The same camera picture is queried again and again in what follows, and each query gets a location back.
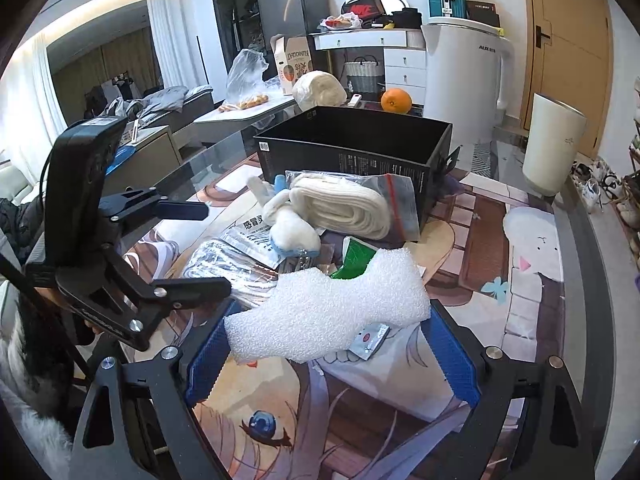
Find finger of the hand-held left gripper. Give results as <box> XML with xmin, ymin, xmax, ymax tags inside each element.
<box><xmin>152</xmin><ymin>275</ymin><xmax>234</xmax><ymax>309</ymax></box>
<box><xmin>155</xmin><ymin>198</ymin><xmax>210</xmax><ymax>221</ymax></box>

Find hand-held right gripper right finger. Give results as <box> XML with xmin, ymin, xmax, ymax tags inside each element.
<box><xmin>420</xmin><ymin>299</ymin><xmax>597</xmax><ymax>480</ymax></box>

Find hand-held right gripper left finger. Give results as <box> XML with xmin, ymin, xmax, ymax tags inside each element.
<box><xmin>70</xmin><ymin>300</ymin><xmax>246</xmax><ymax>480</ymax></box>

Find clear plastic patterned packet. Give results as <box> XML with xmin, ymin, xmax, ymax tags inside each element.
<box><xmin>181</xmin><ymin>239</ymin><xmax>301</xmax><ymax>311</ymax></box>

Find silver foil packet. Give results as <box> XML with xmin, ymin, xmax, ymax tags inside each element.
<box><xmin>220</xmin><ymin>217</ymin><xmax>286</xmax><ymax>271</ymax></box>

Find white and blue plush toy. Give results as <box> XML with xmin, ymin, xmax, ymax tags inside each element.
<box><xmin>246</xmin><ymin>176</ymin><xmax>322</xmax><ymax>256</ymax></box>

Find white foam sheet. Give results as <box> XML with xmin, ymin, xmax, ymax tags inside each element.
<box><xmin>223</xmin><ymin>246</ymin><xmax>432</xmax><ymax>365</ymax></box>

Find green and white packet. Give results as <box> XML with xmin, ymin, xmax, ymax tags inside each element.
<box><xmin>330</xmin><ymin>236</ymin><xmax>386</xmax><ymax>280</ymax></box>

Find zip bag of white rope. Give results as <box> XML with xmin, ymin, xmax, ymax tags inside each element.
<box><xmin>284</xmin><ymin>170</ymin><xmax>421</xmax><ymax>242</ymax></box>

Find black cardboard box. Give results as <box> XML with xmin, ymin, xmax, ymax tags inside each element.
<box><xmin>252</xmin><ymin>106</ymin><xmax>462</xmax><ymax>233</ymax></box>

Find small white sachet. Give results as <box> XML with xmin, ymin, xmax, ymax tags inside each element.
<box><xmin>350</xmin><ymin>322</ymin><xmax>392</xmax><ymax>361</ymax></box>

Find printed cartoon table mat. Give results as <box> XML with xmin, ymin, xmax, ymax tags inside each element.
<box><xmin>115</xmin><ymin>160</ymin><xmax>571</xmax><ymax>480</ymax></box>

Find grey side table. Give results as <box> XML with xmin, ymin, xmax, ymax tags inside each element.
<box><xmin>192</xmin><ymin>95</ymin><xmax>301</xmax><ymax>148</ymax></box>

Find bed with grey bedding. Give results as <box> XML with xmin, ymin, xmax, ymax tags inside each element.
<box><xmin>82</xmin><ymin>85</ymin><xmax>216</xmax><ymax>131</ymax></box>

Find clear plastic bag with food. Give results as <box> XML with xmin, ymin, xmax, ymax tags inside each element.
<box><xmin>218</xmin><ymin>49</ymin><xmax>271</xmax><ymax>113</ymax></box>

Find fur trimmed black coat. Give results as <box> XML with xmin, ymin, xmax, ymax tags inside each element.
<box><xmin>0</xmin><ymin>280</ymin><xmax>96</xmax><ymax>480</ymax></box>

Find white curtain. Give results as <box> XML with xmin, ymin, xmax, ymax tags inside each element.
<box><xmin>146</xmin><ymin>0</ymin><xmax>208</xmax><ymax>91</ymax></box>

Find printed fruit cardboard box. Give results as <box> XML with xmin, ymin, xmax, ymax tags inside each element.
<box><xmin>270</xmin><ymin>34</ymin><xmax>315</xmax><ymax>96</ymax></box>

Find white plastic wrapped bundle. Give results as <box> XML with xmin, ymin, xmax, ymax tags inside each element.
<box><xmin>291</xmin><ymin>70</ymin><xmax>348</xmax><ymax>112</ymax></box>

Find dark glass wardrobe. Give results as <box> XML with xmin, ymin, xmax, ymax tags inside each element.
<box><xmin>207</xmin><ymin>0</ymin><xmax>261</xmax><ymax>56</ymax></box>

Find woven basket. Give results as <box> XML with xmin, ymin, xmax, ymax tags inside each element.
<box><xmin>344</xmin><ymin>56</ymin><xmax>385</xmax><ymax>94</ymax></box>

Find white shoes on floor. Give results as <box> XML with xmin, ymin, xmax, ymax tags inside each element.
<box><xmin>570</xmin><ymin>160</ymin><xmax>623</xmax><ymax>213</ymax></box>

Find dark grey refrigerator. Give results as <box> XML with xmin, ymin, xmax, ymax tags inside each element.
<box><xmin>256</xmin><ymin>0</ymin><xmax>333</xmax><ymax>53</ymax></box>

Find white trash can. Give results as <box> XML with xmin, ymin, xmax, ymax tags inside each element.
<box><xmin>521</xmin><ymin>92</ymin><xmax>587</xmax><ymax>197</ymax></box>

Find orange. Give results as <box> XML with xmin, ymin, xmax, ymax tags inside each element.
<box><xmin>380</xmin><ymin>87</ymin><xmax>413</xmax><ymax>113</ymax></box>

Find plastic bag of snacks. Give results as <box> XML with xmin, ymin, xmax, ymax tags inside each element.
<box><xmin>320</xmin><ymin>14</ymin><xmax>362</xmax><ymax>31</ymax></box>

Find white desk with drawers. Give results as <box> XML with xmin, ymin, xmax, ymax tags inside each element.
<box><xmin>308</xmin><ymin>29</ymin><xmax>427</xmax><ymax>103</ymax></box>

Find wooden shoe rack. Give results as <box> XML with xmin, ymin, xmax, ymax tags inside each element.
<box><xmin>615</xmin><ymin>125</ymin><xmax>640</xmax><ymax>231</ymax></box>

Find red and black shoe box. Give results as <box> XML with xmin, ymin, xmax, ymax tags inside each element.
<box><xmin>341</xmin><ymin>0</ymin><xmax>386</xmax><ymax>18</ymax></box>

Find white round appliance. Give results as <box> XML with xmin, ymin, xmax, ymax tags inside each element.
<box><xmin>420</xmin><ymin>16</ymin><xmax>516</xmax><ymax>131</ymax></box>

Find black bag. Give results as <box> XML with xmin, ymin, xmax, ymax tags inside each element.
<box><xmin>387</xmin><ymin>7</ymin><xmax>423</xmax><ymax>30</ymax></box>

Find wooden door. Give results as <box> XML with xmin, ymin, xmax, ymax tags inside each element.
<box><xmin>520</xmin><ymin>0</ymin><xmax>615</xmax><ymax>133</ymax></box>

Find black flat box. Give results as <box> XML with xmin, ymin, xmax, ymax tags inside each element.
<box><xmin>466</xmin><ymin>0</ymin><xmax>502</xmax><ymax>28</ymax></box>

